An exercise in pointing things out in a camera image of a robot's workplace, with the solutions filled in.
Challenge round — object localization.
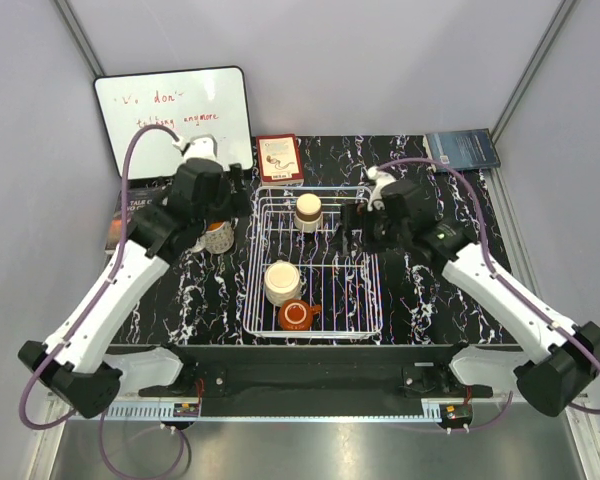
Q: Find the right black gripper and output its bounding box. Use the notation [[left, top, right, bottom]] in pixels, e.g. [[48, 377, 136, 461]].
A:
[[328, 203, 410, 257]]

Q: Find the floral patterned mug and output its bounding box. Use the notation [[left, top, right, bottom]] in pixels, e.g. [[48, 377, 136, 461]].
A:
[[190, 221, 235, 255]]

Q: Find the brown and cream cup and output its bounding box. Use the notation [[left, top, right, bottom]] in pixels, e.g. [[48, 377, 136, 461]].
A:
[[294, 193, 323, 233]]

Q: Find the cream ribbed cup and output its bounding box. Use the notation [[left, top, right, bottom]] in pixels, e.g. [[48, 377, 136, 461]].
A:
[[264, 261, 301, 307]]

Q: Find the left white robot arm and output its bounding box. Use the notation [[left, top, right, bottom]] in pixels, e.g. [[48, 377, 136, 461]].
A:
[[18, 158, 251, 419]]

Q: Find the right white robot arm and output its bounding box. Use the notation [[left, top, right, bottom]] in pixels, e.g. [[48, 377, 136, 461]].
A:
[[337, 168, 600, 417]]

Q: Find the red and white book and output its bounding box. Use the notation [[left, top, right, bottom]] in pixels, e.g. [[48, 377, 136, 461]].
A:
[[256, 134, 304, 186]]

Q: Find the Tale of Two Cities book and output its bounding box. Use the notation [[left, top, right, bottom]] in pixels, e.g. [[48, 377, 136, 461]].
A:
[[104, 188, 171, 251]]

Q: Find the white dry-erase board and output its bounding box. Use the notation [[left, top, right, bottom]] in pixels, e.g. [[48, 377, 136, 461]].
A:
[[94, 66, 254, 171]]

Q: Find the orange small cup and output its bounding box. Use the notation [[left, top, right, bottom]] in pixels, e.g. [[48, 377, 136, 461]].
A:
[[278, 299, 322, 332]]

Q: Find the blue book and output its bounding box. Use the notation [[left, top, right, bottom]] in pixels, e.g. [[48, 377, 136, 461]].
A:
[[423, 129, 501, 171]]

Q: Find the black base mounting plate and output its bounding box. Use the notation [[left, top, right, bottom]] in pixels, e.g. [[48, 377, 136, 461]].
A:
[[112, 344, 521, 419]]

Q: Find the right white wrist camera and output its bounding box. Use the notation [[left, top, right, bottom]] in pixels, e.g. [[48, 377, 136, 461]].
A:
[[366, 166, 396, 212]]

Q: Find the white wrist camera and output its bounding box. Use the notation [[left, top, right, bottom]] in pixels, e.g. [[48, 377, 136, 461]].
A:
[[172, 134, 218, 162], [366, 166, 396, 212]]

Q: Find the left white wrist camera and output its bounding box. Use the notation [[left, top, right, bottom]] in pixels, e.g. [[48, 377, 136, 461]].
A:
[[172, 134, 218, 162]]

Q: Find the white wire dish rack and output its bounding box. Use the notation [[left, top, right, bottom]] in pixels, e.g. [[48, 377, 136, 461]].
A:
[[243, 186, 383, 340]]

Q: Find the white slotted cable duct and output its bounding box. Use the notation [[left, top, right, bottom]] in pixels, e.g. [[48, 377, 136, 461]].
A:
[[106, 398, 442, 423]]

